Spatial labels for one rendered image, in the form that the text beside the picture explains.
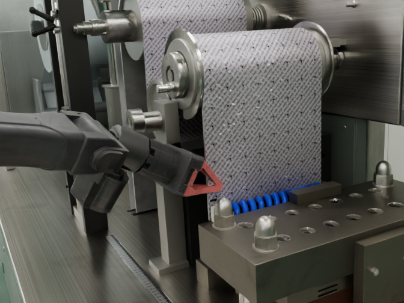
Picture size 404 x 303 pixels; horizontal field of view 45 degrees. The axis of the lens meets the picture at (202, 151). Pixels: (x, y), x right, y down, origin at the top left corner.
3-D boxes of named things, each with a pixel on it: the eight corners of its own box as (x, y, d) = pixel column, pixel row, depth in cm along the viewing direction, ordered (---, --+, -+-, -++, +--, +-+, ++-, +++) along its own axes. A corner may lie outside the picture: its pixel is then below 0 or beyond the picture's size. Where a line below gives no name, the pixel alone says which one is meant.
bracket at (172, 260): (146, 266, 90) (131, 103, 83) (178, 257, 93) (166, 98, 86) (156, 277, 86) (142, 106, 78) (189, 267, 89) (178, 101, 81)
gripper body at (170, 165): (186, 198, 72) (142, 182, 68) (159, 181, 80) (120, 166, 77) (203, 158, 72) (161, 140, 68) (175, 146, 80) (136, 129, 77)
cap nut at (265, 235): (246, 245, 66) (246, 214, 65) (269, 239, 68) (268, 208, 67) (262, 255, 63) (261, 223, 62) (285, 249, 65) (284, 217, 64)
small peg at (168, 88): (157, 83, 76) (159, 91, 76) (173, 82, 78) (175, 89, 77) (154, 87, 78) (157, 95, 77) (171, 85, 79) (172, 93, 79)
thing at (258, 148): (208, 219, 80) (201, 109, 76) (319, 192, 91) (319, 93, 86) (209, 220, 80) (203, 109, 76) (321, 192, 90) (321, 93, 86)
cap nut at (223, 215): (208, 224, 74) (206, 196, 73) (228, 219, 76) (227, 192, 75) (219, 232, 71) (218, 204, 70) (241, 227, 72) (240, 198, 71)
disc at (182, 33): (164, 108, 88) (162, 24, 83) (167, 107, 88) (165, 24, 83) (202, 129, 76) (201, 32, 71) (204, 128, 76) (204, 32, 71)
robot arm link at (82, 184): (103, 150, 61) (67, 114, 65) (62, 222, 64) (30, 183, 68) (162, 158, 71) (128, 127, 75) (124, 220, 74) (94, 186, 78)
